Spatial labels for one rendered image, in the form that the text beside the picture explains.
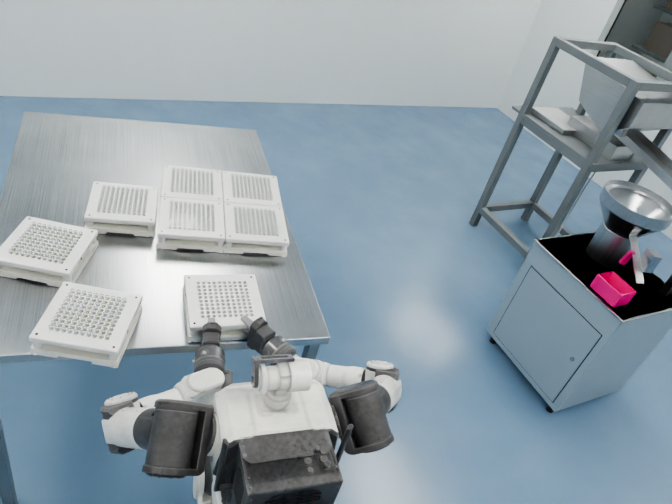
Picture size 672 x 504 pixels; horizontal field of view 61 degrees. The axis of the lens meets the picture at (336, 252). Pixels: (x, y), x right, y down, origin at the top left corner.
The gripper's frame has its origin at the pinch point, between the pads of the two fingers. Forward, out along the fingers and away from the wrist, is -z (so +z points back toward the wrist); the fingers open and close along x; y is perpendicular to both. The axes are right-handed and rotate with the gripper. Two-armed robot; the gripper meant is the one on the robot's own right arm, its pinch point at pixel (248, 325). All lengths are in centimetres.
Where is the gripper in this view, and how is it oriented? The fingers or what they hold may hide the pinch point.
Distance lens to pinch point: 186.0
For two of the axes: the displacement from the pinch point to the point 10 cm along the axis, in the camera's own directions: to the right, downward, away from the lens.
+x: -2.3, 7.7, 6.0
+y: 6.5, -3.4, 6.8
